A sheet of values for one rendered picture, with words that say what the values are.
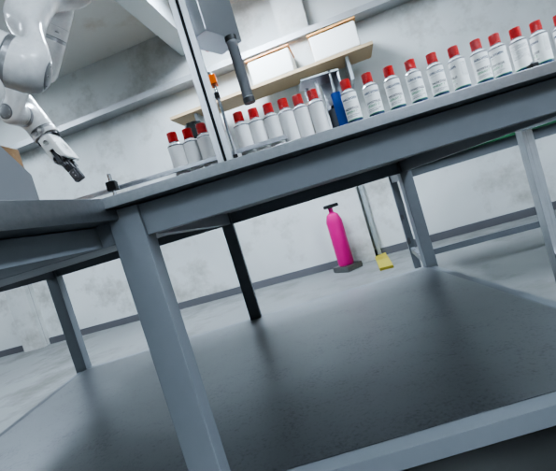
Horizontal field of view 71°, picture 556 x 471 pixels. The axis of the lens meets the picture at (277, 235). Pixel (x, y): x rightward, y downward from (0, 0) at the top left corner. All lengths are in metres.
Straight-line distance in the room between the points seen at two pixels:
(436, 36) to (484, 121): 3.84
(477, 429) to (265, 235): 3.73
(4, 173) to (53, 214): 0.19
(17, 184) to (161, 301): 0.32
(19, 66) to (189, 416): 0.84
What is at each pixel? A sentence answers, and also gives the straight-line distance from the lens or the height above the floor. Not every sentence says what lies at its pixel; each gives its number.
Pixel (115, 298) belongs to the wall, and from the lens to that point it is 5.30.
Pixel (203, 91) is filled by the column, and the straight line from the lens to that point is 1.25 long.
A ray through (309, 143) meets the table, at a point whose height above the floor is 0.82.
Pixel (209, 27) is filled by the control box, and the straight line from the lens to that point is 1.31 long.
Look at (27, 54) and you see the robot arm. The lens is 1.13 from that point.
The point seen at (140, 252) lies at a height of 0.72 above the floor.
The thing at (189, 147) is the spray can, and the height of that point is 1.02.
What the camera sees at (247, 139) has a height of 0.98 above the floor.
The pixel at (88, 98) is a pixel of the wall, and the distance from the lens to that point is 5.41.
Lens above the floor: 0.71
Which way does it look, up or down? 2 degrees down
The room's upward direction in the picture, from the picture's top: 17 degrees counter-clockwise
